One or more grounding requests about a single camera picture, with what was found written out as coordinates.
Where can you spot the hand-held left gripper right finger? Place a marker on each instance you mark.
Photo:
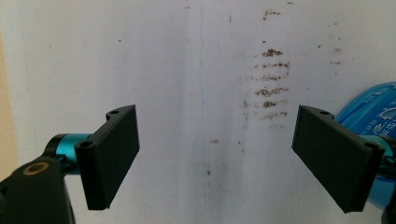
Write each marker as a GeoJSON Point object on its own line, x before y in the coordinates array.
{"type": "Point", "coordinates": [337, 158]}

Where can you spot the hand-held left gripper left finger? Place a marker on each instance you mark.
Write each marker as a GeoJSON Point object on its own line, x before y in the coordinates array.
{"type": "Point", "coordinates": [107, 161]}

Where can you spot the blue plastic container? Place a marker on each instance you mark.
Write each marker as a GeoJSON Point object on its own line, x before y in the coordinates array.
{"type": "Point", "coordinates": [373, 113]}

